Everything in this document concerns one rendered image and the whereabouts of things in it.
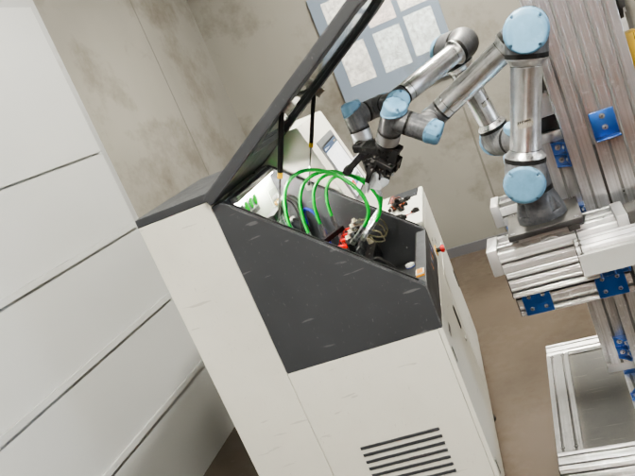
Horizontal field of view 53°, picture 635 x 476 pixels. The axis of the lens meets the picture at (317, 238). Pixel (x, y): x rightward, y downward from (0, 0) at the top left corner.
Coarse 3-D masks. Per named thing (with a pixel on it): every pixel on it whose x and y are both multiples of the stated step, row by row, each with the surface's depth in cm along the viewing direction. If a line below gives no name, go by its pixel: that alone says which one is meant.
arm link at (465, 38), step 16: (464, 32) 230; (448, 48) 227; (464, 48) 227; (432, 64) 224; (448, 64) 226; (416, 80) 222; (432, 80) 225; (384, 96) 223; (400, 96) 218; (416, 96) 224
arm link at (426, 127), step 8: (416, 112) 191; (424, 112) 196; (432, 112) 197; (408, 120) 189; (416, 120) 189; (424, 120) 189; (432, 120) 189; (408, 128) 190; (416, 128) 189; (424, 128) 188; (432, 128) 188; (440, 128) 188; (408, 136) 193; (416, 136) 191; (424, 136) 189; (432, 136) 189; (440, 136) 193
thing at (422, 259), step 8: (424, 232) 269; (416, 240) 264; (424, 240) 259; (416, 248) 253; (424, 248) 249; (416, 256) 244; (424, 256) 240; (416, 264) 235; (424, 264) 231; (432, 272) 242; (432, 280) 232; (432, 288) 224; (432, 296) 216; (440, 312) 224
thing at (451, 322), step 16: (448, 304) 259; (448, 320) 239; (448, 336) 221; (464, 336) 279; (464, 352) 255; (464, 368) 235; (480, 384) 275; (480, 400) 251; (480, 416) 232; (496, 448) 249; (496, 464) 230
